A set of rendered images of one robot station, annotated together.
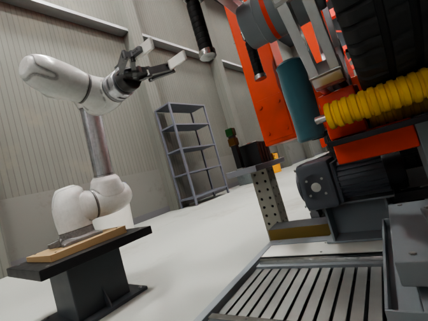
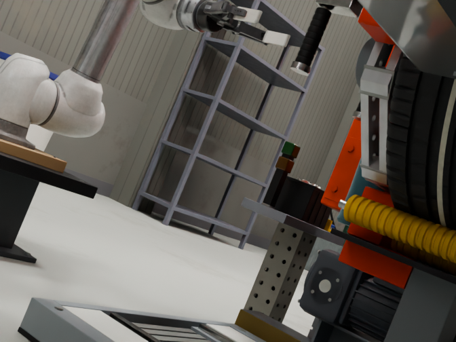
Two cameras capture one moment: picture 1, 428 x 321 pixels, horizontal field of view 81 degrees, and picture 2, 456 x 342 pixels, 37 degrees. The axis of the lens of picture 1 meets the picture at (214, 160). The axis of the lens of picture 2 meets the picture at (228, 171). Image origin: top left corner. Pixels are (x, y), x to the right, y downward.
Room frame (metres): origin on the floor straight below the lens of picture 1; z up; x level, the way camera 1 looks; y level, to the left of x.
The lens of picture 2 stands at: (-0.88, -0.08, 0.44)
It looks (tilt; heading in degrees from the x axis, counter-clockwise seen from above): 2 degrees up; 3
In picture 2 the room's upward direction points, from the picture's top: 22 degrees clockwise
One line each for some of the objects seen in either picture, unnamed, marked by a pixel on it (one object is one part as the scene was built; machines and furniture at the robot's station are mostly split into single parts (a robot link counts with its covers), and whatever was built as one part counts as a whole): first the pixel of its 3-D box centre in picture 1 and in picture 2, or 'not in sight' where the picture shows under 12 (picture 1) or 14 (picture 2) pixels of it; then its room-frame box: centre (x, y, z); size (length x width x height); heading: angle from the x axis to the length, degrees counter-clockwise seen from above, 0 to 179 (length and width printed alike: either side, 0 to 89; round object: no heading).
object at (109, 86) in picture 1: (119, 85); (197, 13); (0.81, 0.23, 0.83); 0.09 x 0.06 x 0.09; 146
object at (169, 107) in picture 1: (193, 153); (233, 124); (5.29, 0.38, 1.03); 1.10 x 0.45 x 2.06; 142
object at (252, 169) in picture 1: (258, 167); (296, 222); (1.41, -0.23, 0.44); 0.43 x 0.17 x 0.03; 146
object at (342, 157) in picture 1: (365, 120); (392, 239); (0.61, -0.38, 0.48); 0.16 x 0.12 x 0.17; 56
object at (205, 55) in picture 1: (200, 28); (312, 39); (0.62, -0.06, 0.83); 0.04 x 0.04 x 0.16
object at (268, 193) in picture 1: (271, 204); (274, 287); (1.43, -0.25, 0.21); 0.10 x 0.10 x 0.42; 56
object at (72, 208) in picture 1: (72, 207); (20, 88); (1.26, 0.75, 0.50); 0.18 x 0.16 x 0.22; 136
